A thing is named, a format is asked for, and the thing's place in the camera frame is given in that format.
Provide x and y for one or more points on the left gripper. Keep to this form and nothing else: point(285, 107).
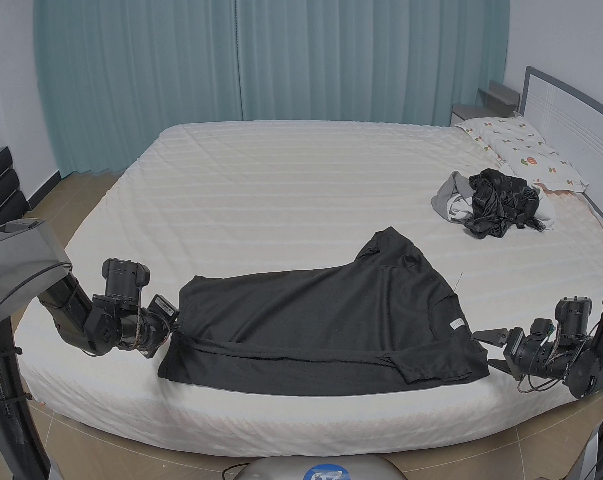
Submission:
point(159, 325)

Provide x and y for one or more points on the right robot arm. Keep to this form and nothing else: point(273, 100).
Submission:
point(591, 368)

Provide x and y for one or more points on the black chest of drawers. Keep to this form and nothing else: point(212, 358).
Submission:
point(1, 188)

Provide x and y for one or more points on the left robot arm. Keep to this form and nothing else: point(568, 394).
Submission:
point(16, 268)

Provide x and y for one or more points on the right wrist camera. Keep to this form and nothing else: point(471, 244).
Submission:
point(541, 330)

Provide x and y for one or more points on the grey bedside table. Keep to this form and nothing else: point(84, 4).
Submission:
point(469, 112)

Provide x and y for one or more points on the black T-shirt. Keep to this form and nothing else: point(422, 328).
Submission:
point(321, 328)

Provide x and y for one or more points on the bed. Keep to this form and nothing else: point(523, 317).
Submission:
point(281, 193)

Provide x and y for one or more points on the pile of clothes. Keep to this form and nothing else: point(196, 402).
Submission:
point(501, 203)

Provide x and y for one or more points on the white printed pillow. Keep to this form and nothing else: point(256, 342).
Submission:
point(521, 145)

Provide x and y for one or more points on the blue-green curtain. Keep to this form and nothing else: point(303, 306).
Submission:
point(371, 43)
point(131, 68)

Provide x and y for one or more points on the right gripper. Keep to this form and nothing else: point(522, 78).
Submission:
point(526, 360)

